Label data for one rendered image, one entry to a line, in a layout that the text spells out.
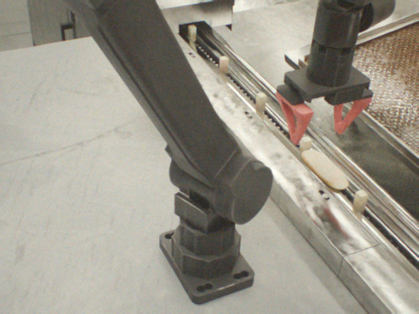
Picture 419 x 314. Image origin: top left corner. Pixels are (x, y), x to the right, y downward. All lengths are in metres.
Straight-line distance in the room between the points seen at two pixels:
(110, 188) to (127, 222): 0.08
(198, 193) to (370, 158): 0.39
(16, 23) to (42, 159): 2.42
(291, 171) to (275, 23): 0.58
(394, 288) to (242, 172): 0.23
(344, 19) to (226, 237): 0.30
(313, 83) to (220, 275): 0.28
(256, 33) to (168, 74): 0.84
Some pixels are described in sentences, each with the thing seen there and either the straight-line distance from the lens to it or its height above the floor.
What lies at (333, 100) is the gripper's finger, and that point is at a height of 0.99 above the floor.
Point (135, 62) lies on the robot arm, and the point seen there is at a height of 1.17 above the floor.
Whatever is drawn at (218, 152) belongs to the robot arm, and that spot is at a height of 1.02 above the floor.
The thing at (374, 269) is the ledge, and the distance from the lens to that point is 0.83.
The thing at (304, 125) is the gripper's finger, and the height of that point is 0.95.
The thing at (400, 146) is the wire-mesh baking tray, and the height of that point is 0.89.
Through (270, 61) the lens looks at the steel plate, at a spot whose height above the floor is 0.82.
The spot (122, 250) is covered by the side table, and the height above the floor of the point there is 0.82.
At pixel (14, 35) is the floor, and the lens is 3.32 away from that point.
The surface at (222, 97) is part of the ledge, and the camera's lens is 1.11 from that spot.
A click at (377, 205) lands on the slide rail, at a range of 0.94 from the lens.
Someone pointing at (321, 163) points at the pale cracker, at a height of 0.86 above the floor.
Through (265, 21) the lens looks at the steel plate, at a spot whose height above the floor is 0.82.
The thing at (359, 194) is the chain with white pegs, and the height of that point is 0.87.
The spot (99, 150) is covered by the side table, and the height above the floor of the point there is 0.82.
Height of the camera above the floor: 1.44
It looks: 37 degrees down
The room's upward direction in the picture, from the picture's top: 3 degrees clockwise
